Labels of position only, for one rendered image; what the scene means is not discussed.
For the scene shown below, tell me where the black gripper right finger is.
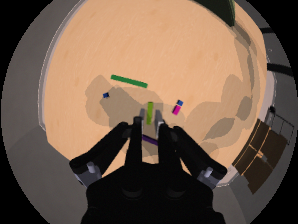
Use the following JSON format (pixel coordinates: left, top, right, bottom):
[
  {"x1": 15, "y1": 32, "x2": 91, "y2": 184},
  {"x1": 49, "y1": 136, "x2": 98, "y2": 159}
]
[{"x1": 154, "y1": 110, "x2": 227, "y2": 197}]

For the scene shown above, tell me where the purple rod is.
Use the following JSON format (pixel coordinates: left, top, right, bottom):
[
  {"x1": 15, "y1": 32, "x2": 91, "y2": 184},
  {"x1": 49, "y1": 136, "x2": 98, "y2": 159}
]
[{"x1": 142, "y1": 134, "x2": 158, "y2": 146}]

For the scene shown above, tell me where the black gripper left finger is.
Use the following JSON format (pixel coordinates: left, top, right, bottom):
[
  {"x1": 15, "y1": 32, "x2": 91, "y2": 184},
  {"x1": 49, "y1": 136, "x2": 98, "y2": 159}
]
[{"x1": 69, "y1": 108, "x2": 145, "y2": 197}]

